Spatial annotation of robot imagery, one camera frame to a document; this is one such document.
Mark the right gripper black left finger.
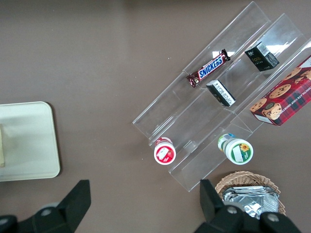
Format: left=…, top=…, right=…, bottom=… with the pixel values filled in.
left=17, top=179, right=92, bottom=233

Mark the small black box white label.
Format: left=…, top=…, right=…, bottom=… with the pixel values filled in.
left=206, top=79, right=236, bottom=108

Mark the small black box gold print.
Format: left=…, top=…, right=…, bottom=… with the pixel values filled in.
left=244, top=41, right=280, bottom=72

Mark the clear acrylic stepped display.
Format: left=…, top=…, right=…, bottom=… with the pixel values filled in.
left=132, top=1, right=311, bottom=193

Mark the light wicker basket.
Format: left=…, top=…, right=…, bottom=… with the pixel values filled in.
left=215, top=171, right=287, bottom=217

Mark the stack of foil trays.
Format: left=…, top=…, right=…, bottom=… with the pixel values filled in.
left=222, top=185, right=280, bottom=220

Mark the red lid yogurt cup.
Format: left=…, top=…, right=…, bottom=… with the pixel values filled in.
left=153, top=136, right=177, bottom=166

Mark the Snickers chocolate bar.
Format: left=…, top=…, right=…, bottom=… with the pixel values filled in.
left=186, top=49, right=231, bottom=88

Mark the beige plastic tray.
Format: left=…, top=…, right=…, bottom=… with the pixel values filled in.
left=0, top=101, right=61, bottom=182

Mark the red tartan cookie box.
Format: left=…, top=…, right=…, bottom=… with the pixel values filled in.
left=249, top=55, right=311, bottom=127

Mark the green lid yogurt cup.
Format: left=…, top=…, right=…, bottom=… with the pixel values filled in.
left=217, top=133, right=254, bottom=166

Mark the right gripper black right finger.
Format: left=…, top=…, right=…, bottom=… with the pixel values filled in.
left=196, top=179, right=302, bottom=233

